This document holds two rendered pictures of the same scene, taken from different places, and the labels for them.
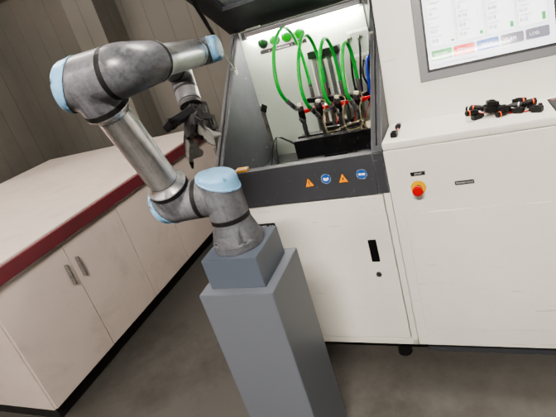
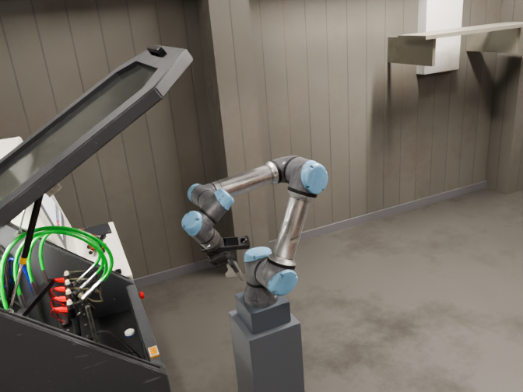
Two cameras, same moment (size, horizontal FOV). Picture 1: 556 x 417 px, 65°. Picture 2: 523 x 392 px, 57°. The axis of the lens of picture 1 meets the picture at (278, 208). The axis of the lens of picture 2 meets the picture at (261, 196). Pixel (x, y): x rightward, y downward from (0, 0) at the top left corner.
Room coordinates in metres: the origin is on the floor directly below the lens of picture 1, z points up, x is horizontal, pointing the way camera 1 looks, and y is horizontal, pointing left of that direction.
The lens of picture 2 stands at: (2.49, 1.36, 2.05)
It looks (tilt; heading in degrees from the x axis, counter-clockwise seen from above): 21 degrees down; 222
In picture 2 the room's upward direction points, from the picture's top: 5 degrees counter-clockwise
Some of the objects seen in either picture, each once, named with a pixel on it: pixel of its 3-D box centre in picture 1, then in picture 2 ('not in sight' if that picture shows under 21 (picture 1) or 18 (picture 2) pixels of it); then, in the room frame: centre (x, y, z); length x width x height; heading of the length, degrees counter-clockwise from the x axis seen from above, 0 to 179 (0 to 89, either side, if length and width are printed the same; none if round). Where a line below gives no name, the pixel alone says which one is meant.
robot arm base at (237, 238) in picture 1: (234, 227); (260, 288); (1.18, 0.14, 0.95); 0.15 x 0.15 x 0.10
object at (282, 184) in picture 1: (297, 182); (145, 337); (1.62, -0.10, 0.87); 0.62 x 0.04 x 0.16; 63
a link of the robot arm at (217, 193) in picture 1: (219, 193); (259, 264); (1.18, 0.15, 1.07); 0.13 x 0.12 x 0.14; 72
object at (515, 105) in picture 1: (501, 106); (96, 242); (1.37, -0.80, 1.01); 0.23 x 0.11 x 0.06; 63
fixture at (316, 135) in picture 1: (337, 148); (79, 332); (1.78, -0.32, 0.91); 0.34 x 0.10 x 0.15; 63
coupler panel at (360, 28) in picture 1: (362, 59); not in sight; (1.96, -0.55, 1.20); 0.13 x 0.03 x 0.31; 63
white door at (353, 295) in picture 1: (321, 274); not in sight; (1.61, -0.09, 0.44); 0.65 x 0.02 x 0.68; 63
